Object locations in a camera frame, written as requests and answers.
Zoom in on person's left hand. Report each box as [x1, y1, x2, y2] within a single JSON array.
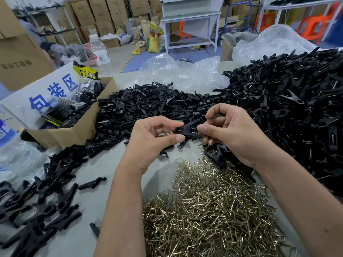
[[121, 116, 186, 175]]

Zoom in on person's right hand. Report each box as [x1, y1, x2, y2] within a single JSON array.
[[197, 103, 272, 169]]

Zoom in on black plastic clothes clip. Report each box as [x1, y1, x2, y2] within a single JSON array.
[[173, 119, 205, 150]]

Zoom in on person's right forearm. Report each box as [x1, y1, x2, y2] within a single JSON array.
[[252, 147, 343, 257]]

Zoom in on person's left forearm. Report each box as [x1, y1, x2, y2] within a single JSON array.
[[93, 158, 147, 257]]

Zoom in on pile of black clip halves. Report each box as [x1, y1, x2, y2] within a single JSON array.
[[85, 82, 215, 159], [0, 144, 108, 257]]

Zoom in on crumpled clear plastic bag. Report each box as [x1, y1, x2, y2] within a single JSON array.
[[125, 53, 230, 94]]

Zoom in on pile of assembled black clips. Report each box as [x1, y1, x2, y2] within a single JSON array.
[[204, 47, 343, 201]]

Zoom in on open brown cardboard box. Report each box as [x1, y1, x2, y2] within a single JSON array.
[[21, 77, 119, 150]]

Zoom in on yellow sack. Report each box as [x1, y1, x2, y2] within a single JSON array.
[[148, 34, 159, 53]]

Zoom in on orange plastic chair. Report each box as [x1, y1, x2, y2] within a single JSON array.
[[178, 21, 192, 39]]

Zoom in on large clear plastic bag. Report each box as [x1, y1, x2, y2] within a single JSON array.
[[232, 24, 317, 66]]

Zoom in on yellow and black label card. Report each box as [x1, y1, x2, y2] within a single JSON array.
[[73, 61, 99, 80]]

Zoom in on beige woven sack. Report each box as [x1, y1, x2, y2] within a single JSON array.
[[131, 20, 151, 46]]

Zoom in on white metal work table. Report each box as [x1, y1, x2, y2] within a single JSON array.
[[160, 0, 226, 54]]

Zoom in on clear plastic water bottle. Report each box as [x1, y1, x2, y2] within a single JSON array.
[[89, 34, 111, 76]]

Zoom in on white woven sack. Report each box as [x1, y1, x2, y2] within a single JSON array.
[[100, 32, 132, 46]]

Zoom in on blue hand truck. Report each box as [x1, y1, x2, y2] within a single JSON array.
[[223, 1, 253, 34]]

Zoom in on orange plastic stool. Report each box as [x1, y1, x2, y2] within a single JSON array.
[[296, 2, 341, 42], [255, 12, 277, 33]]

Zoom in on stack of brown cardboard boxes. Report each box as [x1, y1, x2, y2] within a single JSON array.
[[64, 0, 164, 44]]

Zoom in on white sign board blue characters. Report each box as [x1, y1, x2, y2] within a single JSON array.
[[0, 61, 81, 130]]

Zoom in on clear bag with blue label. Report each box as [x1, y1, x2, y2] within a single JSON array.
[[0, 119, 50, 183]]

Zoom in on metal shelf rack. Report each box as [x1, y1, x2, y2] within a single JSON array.
[[26, 5, 82, 46]]

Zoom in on large brown cardboard box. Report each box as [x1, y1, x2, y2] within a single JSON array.
[[0, 0, 55, 92]]

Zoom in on pile of brass wire springs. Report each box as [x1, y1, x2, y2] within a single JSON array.
[[143, 151, 296, 257]]

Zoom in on black ribbed hoses bundle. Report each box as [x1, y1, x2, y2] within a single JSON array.
[[42, 79, 107, 129]]

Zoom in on white frame table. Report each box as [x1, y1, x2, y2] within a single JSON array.
[[257, 0, 343, 42]]

